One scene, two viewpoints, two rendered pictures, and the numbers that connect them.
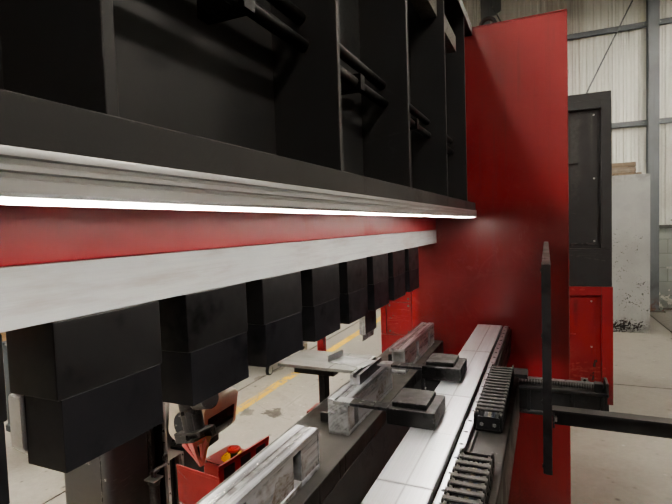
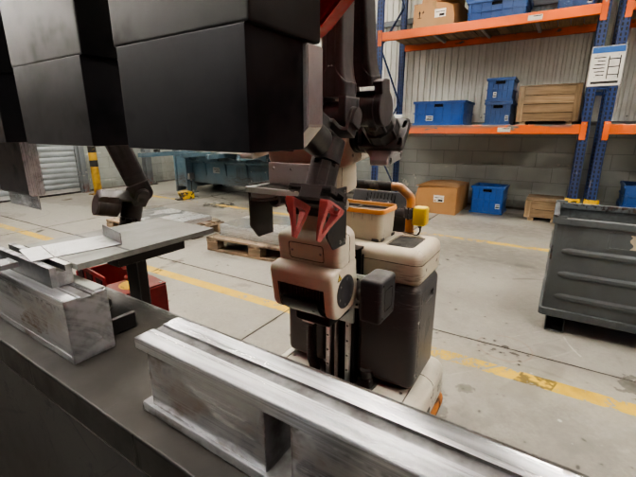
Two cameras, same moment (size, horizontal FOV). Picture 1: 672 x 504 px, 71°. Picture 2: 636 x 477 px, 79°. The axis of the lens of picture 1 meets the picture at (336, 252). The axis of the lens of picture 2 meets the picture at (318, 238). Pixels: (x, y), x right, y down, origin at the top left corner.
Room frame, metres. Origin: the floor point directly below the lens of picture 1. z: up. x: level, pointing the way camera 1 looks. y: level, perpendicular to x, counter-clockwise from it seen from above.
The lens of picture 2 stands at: (1.99, -0.59, 1.19)
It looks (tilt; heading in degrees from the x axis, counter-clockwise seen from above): 16 degrees down; 99
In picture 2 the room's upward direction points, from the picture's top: straight up
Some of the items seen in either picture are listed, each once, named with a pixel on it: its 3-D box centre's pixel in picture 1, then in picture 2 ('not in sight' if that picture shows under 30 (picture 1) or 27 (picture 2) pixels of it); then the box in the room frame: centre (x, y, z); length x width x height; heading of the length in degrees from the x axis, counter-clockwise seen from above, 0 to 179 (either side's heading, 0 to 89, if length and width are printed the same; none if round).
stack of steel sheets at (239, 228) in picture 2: not in sight; (276, 229); (0.95, 3.17, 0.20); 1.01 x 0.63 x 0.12; 161
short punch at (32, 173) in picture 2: (367, 322); (19, 174); (1.47, -0.09, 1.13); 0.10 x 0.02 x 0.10; 156
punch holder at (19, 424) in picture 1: (91, 374); not in sight; (0.58, 0.31, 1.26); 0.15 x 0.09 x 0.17; 156
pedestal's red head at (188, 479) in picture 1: (225, 475); (123, 291); (1.28, 0.33, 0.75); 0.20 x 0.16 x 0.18; 149
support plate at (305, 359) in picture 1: (326, 360); (127, 238); (1.53, 0.04, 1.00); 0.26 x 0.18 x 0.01; 66
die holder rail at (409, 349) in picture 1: (414, 345); (343, 453); (1.97, -0.32, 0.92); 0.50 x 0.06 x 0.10; 156
